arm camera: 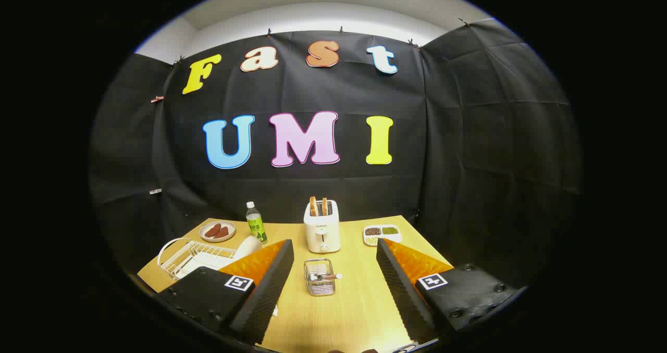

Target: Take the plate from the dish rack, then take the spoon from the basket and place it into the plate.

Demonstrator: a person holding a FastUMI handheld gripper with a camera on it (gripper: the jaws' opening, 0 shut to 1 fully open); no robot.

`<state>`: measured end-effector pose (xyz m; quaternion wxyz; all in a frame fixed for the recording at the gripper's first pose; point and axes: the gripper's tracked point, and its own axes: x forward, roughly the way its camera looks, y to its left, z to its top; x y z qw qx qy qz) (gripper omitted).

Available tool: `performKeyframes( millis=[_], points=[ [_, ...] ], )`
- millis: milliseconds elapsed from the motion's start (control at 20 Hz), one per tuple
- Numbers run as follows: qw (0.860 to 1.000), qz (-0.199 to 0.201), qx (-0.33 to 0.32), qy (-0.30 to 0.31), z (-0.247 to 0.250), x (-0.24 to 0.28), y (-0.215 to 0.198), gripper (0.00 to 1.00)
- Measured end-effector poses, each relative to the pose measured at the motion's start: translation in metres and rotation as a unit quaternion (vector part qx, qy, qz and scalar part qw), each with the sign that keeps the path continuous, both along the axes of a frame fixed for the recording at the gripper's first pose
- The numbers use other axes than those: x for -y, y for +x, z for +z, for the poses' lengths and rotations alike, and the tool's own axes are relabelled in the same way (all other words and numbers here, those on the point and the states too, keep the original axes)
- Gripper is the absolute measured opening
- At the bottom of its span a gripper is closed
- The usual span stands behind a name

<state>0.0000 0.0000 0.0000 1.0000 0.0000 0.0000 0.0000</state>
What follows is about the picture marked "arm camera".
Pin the red meat piece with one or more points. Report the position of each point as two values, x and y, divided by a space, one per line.
222 233
212 231

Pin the green beans heap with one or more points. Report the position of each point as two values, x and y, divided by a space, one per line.
390 230

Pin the red beans heap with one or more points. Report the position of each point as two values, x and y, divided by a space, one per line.
372 231

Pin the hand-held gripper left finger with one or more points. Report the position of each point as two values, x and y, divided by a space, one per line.
266 295

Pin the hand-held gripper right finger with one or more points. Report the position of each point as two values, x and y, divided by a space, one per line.
406 295

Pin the green label drink bottle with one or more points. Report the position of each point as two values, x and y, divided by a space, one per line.
256 225

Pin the white round plate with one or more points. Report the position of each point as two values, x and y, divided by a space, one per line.
249 246

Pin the white divided dish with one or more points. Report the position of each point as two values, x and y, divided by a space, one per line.
388 238

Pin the white toaster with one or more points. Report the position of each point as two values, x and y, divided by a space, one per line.
322 233

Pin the small grey round dish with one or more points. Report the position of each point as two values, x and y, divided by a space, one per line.
229 227

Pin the white ribbed drain tray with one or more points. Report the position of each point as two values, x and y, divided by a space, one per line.
200 263

